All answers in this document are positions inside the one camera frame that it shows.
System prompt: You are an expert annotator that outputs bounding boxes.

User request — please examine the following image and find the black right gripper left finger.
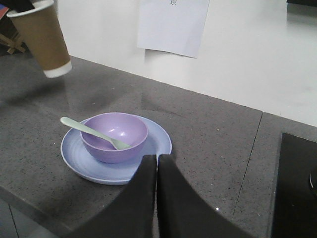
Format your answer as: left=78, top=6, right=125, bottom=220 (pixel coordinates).
left=66, top=155, right=157, bottom=238

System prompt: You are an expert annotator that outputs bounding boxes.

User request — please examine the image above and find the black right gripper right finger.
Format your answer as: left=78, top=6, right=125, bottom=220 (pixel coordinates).
left=158, top=154, right=251, bottom=238

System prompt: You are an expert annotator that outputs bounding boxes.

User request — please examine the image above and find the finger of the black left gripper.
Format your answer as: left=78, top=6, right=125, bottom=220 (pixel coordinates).
left=6, top=0, right=34, bottom=12

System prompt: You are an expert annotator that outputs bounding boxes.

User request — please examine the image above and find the brown paper cup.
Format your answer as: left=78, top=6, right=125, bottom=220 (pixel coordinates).
left=6, top=0, right=72, bottom=78

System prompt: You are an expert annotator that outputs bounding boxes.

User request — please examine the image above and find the mint green plastic spoon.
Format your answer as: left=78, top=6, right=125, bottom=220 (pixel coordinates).
left=60, top=117, right=131, bottom=150

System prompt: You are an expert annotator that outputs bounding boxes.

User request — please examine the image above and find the purple plastic bowl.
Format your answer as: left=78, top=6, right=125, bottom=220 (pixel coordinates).
left=80, top=113, right=149, bottom=163

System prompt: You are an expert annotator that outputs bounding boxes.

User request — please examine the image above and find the light blue plate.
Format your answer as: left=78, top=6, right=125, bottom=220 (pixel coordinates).
left=60, top=116, right=172, bottom=185

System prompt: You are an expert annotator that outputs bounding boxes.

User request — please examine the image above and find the wooden dish rack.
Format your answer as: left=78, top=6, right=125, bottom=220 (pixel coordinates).
left=0, top=14, right=28, bottom=54

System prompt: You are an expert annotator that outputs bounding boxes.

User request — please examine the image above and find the black gas stove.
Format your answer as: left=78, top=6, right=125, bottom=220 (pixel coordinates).
left=271, top=132, right=317, bottom=238

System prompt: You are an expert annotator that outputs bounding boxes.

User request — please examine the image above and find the white paper sheet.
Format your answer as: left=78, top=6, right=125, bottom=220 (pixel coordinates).
left=137, top=0, right=210, bottom=58

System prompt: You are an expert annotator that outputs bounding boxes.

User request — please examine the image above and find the black range hood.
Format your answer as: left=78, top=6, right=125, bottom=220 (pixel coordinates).
left=286, top=0, right=317, bottom=7

